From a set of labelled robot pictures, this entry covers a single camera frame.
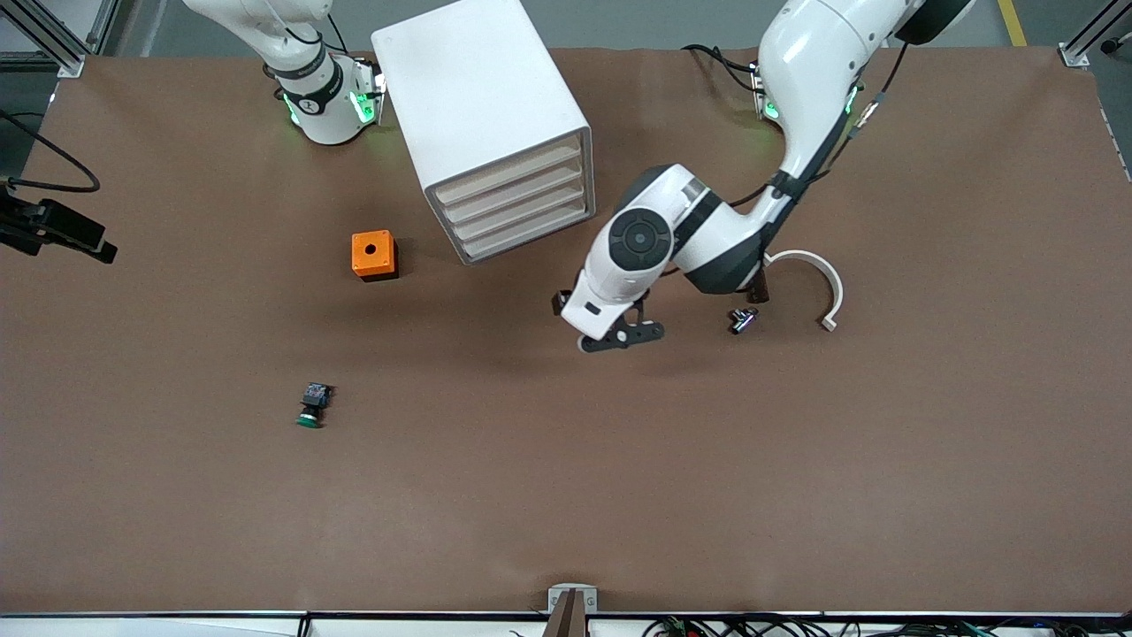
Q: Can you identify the orange button enclosure box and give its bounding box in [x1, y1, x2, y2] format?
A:
[351, 230, 399, 282]

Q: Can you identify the white drawer cabinet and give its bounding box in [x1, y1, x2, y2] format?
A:
[371, 0, 596, 266]

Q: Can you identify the green mushroom push button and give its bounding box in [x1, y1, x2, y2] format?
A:
[296, 382, 333, 430]

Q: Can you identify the white plastic drawer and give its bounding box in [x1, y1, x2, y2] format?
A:
[440, 157, 586, 224]
[457, 196, 592, 263]
[448, 177, 589, 242]
[432, 140, 585, 206]

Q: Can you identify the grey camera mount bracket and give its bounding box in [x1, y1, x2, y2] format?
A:
[547, 584, 599, 637]

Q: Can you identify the tangled cable bundle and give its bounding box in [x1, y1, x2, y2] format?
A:
[641, 615, 1132, 637]

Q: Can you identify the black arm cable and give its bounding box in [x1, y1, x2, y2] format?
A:
[741, 40, 912, 209]
[0, 111, 100, 194]

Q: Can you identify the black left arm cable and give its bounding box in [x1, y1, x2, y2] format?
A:
[741, 40, 912, 209]

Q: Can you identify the white curved plastic arc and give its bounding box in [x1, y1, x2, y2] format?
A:
[764, 249, 845, 334]

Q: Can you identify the aluminium frame profile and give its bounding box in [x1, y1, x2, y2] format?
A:
[1057, 0, 1132, 70]
[0, 0, 118, 79]

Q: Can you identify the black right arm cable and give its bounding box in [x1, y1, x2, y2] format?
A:
[0, 111, 100, 194]

